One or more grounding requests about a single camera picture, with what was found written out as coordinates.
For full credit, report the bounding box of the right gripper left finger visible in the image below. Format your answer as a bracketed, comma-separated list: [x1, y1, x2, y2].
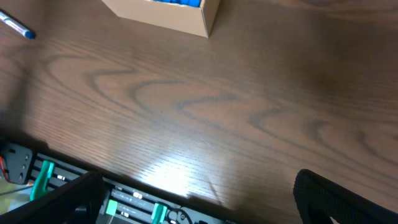
[1, 171, 106, 224]

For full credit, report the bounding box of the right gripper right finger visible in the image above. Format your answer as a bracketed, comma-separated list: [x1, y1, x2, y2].
[293, 169, 397, 224]

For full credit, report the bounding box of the brown cardboard box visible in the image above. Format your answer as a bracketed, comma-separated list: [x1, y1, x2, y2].
[103, 0, 220, 38]

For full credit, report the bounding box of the blue plastic case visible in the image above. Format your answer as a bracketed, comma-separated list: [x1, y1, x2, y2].
[154, 0, 201, 7]

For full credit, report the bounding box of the left green clamp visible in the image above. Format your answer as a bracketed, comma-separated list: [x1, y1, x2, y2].
[30, 160, 55, 201]

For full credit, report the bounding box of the green clamp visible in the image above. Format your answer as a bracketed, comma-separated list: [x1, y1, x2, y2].
[30, 160, 55, 201]
[151, 203, 168, 224]

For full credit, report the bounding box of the right green clamp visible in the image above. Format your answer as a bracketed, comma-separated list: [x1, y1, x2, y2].
[151, 203, 168, 224]

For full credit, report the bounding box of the blue and white marker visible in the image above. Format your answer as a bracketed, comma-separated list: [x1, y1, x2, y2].
[1, 11, 35, 39]

